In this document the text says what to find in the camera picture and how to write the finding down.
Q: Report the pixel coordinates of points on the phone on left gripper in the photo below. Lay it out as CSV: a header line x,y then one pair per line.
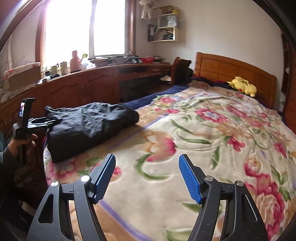
x,y
24,111

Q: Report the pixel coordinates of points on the wooden wardrobe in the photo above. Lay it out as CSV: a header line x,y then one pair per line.
x,y
288,83

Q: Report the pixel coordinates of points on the wooden desk chair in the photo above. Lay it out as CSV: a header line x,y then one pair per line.
x,y
179,71

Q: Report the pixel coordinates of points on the dark denim jacket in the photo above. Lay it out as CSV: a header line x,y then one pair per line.
x,y
76,130

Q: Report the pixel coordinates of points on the wooden bed headboard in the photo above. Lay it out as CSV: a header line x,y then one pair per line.
x,y
219,68

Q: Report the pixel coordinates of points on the white wall shelf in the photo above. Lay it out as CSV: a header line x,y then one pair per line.
x,y
164,25

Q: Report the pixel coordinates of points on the yellow plush toy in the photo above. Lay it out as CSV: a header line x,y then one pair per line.
x,y
243,86

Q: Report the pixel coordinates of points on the floral bed blanket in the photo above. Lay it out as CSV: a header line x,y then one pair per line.
x,y
229,135

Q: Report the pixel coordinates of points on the white cup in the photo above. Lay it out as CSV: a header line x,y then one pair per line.
x,y
54,69

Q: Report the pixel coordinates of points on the white mug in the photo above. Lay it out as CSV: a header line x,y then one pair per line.
x,y
63,68

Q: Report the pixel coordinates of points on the long wooden desk cabinet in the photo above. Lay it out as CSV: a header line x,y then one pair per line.
x,y
80,88

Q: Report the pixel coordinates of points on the person's left hand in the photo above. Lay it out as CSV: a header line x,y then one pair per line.
x,y
15,143

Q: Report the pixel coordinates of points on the white hanging plush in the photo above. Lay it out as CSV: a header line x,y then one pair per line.
x,y
146,8

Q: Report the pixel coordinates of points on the pink thermos jug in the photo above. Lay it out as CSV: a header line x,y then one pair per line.
x,y
75,62

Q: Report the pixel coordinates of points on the red basket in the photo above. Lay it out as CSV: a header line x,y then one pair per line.
x,y
147,60

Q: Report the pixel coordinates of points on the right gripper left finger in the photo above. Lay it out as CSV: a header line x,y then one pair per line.
x,y
52,220

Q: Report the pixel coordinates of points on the cardboard box with cloth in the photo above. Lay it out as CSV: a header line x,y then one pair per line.
x,y
19,79

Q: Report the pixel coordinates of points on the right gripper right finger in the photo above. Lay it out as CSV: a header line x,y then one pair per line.
x,y
242,220

